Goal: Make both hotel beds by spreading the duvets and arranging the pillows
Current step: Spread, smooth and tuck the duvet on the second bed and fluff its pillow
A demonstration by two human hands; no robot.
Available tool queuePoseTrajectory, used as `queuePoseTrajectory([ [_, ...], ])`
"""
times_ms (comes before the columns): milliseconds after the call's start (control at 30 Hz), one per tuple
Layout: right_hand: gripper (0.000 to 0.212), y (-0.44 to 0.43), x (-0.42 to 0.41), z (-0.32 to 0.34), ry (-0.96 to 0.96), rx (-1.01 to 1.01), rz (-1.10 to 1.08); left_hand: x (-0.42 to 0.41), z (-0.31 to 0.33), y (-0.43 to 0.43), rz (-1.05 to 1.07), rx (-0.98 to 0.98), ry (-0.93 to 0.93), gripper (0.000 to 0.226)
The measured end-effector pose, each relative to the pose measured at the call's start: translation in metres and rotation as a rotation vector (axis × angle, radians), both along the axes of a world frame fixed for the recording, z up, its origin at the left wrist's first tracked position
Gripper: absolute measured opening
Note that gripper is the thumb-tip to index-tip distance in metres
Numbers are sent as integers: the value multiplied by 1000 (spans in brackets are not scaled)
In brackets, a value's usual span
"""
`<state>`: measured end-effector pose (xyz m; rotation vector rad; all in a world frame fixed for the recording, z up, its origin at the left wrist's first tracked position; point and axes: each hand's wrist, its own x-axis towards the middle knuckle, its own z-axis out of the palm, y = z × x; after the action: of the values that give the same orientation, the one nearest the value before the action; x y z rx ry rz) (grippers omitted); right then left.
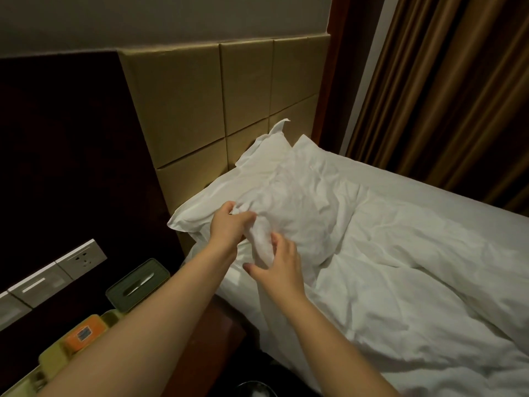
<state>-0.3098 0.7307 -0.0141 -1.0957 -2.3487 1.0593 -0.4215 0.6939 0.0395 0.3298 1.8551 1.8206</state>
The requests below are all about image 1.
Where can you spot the tan padded headboard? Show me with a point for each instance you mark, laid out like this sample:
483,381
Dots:
207,95

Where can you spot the white bed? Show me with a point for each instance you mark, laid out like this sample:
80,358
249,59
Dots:
446,202

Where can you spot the person's left forearm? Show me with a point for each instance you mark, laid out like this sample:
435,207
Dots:
140,335

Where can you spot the person's right hand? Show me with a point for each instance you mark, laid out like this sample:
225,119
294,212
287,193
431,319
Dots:
283,273

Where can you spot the beige telephone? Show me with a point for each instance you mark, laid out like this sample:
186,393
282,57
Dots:
66,347

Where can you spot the white pillow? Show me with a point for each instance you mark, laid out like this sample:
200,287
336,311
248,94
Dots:
240,182

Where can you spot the white wall switch panel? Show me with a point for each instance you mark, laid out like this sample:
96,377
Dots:
49,277

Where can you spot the white duvet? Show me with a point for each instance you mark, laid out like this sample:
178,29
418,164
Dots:
397,268

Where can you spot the person's left hand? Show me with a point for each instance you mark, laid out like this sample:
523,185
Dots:
227,229

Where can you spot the person's right forearm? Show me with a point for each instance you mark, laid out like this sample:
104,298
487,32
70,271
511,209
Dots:
339,351

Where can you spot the dark wooden nightstand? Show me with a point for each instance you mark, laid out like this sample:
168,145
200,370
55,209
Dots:
207,351

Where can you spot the black trash bin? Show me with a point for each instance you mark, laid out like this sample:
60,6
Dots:
254,389

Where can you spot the dark tissue box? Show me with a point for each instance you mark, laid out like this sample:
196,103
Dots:
136,285

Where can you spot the brown curtain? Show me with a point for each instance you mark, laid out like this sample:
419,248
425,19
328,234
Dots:
446,86

